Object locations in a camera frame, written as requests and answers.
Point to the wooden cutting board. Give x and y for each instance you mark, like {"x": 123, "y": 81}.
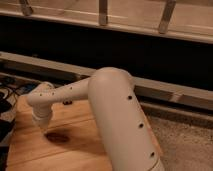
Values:
{"x": 29, "y": 150}

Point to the black and white striped block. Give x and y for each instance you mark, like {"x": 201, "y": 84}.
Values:
{"x": 67, "y": 103}

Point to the red pepper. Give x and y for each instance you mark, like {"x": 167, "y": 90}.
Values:
{"x": 56, "y": 137}

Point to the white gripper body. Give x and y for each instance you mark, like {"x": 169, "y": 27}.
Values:
{"x": 42, "y": 122}

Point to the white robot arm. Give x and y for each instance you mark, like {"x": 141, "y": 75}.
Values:
{"x": 117, "y": 112}

